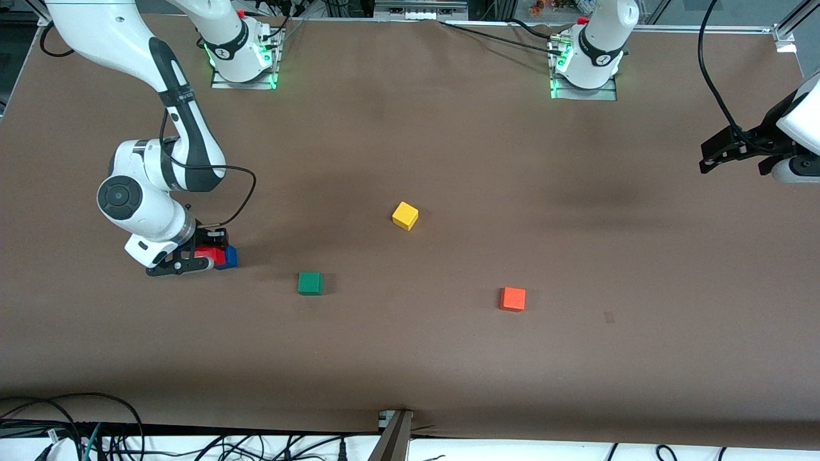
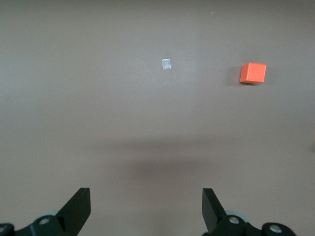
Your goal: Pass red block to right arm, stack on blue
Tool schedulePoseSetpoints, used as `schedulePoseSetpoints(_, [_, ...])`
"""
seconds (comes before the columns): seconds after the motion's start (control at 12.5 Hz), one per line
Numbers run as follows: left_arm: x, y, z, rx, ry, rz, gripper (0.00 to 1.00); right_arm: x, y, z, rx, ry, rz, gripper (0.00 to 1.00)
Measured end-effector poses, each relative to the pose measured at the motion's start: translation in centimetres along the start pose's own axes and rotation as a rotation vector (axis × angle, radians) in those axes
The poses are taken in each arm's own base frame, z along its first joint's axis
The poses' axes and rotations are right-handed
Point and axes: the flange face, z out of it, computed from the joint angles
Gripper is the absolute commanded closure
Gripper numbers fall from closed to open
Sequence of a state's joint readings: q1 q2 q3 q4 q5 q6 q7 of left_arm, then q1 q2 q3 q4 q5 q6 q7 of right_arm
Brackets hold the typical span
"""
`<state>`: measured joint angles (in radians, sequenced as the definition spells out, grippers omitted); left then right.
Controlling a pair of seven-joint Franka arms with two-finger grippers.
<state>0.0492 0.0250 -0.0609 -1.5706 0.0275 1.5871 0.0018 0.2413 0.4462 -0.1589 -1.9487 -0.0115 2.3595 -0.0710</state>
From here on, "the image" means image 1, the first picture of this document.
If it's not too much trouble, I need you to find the yellow block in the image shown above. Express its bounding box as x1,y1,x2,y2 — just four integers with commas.
391,201,420,232

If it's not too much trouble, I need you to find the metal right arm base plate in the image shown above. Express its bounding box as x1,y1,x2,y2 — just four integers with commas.
210,26,283,90

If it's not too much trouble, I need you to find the metal camera stand post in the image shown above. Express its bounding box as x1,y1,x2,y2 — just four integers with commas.
368,410,414,461

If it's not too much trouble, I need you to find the brown table cover sheet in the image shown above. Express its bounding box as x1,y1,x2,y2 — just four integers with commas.
0,13,820,442

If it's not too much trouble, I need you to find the black base power cable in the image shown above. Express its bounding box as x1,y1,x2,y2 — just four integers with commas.
439,18,564,55

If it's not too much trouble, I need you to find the aluminium frame rail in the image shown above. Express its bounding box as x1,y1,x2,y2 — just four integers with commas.
625,23,779,34

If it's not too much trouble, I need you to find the aluminium corner bracket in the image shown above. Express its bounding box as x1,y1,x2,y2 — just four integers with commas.
772,0,820,53

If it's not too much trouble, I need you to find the black looping cable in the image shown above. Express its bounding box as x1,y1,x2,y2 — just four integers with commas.
0,392,147,461

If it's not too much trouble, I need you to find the silver power strip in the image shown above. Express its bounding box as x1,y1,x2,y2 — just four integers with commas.
373,0,470,21

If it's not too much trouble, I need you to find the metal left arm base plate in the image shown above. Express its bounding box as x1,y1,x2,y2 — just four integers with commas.
550,74,619,101

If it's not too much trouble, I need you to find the teal cable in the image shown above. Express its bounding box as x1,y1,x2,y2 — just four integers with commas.
80,423,103,461

